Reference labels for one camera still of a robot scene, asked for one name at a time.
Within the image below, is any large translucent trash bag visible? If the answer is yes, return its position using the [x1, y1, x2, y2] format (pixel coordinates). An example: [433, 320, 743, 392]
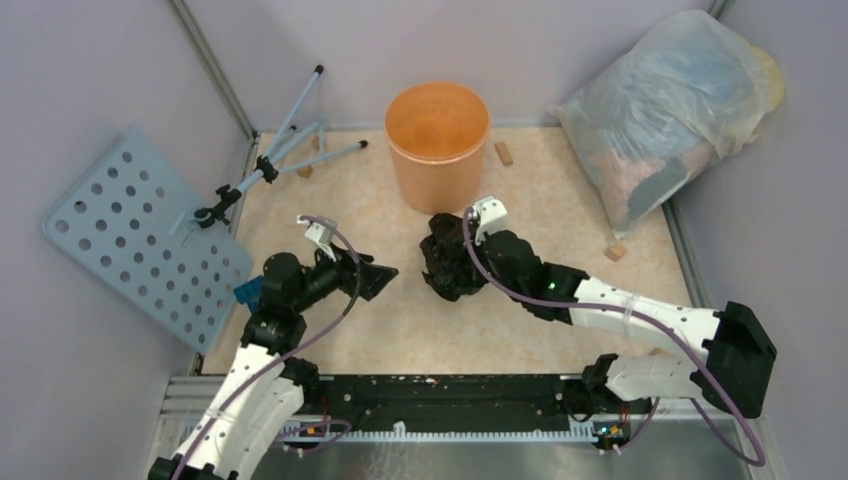
[549, 10, 785, 239]

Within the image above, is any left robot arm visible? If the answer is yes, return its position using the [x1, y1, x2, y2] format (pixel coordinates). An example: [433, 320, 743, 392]
[148, 245, 399, 479]

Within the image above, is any orange plastic trash bin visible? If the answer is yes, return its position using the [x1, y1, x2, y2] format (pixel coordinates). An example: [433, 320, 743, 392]
[383, 81, 490, 214]

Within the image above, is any flat wooden block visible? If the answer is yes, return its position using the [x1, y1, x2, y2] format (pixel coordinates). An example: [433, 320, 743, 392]
[494, 141, 514, 166]

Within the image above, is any blue clamp block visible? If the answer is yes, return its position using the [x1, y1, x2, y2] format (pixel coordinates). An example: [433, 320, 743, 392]
[233, 276, 263, 314]

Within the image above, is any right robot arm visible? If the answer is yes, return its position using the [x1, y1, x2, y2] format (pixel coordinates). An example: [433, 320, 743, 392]
[470, 230, 777, 419]

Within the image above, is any wooden cube block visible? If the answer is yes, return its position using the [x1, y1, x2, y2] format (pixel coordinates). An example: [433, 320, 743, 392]
[604, 242, 627, 262]

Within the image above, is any black trash bag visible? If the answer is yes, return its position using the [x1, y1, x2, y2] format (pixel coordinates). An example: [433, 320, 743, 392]
[419, 213, 488, 302]

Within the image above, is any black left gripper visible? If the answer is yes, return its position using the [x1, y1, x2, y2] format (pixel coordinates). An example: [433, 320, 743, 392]
[292, 240, 398, 312]

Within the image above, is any light blue perforated board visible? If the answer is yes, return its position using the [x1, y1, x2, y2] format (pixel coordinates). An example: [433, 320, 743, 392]
[42, 126, 254, 354]

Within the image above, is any light blue tripod stand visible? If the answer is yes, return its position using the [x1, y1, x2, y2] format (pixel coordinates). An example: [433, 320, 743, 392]
[191, 64, 369, 229]

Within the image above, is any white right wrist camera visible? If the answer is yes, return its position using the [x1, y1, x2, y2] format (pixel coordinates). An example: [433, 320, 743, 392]
[471, 195, 508, 245]

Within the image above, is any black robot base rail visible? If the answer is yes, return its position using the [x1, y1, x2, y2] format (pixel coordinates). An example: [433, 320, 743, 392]
[282, 358, 651, 434]

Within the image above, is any white cable comb strip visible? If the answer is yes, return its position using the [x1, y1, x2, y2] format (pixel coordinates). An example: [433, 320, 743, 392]
[276, 422, 598, 443]

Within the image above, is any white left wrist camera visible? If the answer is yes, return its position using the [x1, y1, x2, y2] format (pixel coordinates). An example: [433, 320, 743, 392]
[297, 215, 337, 261]

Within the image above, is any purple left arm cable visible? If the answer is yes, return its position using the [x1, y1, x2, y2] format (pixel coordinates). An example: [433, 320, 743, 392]
[168, 215, 362, 480]

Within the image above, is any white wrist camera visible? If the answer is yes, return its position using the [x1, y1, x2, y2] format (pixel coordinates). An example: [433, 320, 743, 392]
[297, 215, 337, 261]
[471, 195, 508, 245]

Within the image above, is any small wooden block by tripod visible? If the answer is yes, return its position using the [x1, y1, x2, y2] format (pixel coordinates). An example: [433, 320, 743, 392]
[297, 165, 314, 179]

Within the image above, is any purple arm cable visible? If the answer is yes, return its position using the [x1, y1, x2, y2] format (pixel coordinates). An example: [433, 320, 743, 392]
[168, 215, 362, 480]
[461, 206, 767, 468]

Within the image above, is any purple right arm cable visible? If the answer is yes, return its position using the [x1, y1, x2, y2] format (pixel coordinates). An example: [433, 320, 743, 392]
[461, 206, 767, 468]

